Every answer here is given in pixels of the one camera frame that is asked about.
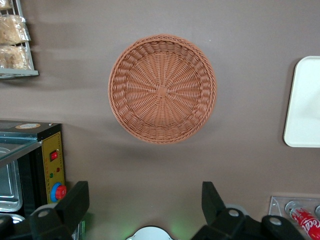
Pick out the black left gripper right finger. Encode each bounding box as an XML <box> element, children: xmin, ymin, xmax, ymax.
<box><xmin>191</xmin><ymin>181</ymin><xmax>253</xmax><ymax>240</ymax></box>

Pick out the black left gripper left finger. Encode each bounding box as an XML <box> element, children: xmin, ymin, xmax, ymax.
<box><xmin>29</xmin><ymin>181</ymin><xmax>90</xmax><ymax>240</ymax></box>

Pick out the brown wicker basket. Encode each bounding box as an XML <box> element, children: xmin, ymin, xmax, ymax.
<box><xmin>107</xmin><ymin>34</ymin><xmax>218</xmax><ymax>145</ymax></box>

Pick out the cream plastic tray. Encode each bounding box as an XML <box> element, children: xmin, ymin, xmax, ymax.
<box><xmin>283</xmin><ymin>55</ymin><xmax>320</xmax><ymax>148</ymax></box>

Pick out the clear acrylic bottle rack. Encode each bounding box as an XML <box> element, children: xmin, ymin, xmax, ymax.
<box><xmin>268</xmin><ymin>196</ymin><xmax>320</xmax><ymax>240</ymax></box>

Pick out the steel warmer pan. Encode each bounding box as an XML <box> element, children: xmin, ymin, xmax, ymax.
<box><xmin>0</xmin><ymin>147</ymin><xmax>24</xmax><ymax>214</ymax></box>

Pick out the black food warmer machine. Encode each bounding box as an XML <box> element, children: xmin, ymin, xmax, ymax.
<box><xmin>0</xmin><ymin>119</ymin><xmax>66</xmax><ymax>219</ymax></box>

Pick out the red cola bottle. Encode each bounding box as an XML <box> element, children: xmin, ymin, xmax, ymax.
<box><xmin>288</xmin><ymin>207</ymin><xmax>320</xmax><ymax>240</ymax></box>

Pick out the grey metal snack rack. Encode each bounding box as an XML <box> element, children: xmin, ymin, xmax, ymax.
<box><xmin>0</xmin><ymin>0</ymin><xmax>40</xmax><ymax>80</ymax></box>

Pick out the clear bag of crackers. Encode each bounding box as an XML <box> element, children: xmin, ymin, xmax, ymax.
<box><xmin>0</xmin><ymin>0</ymin><xmax>14</xmax><ymax>11</ymax></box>
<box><xmin>0</xmin><ymin>14</ymin><xmax>31</xmax><ymax>46</ymax></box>
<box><xmin>0</xmin><ymin>44</ymin><xmax>33</xmax><ymax>71</ymax></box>

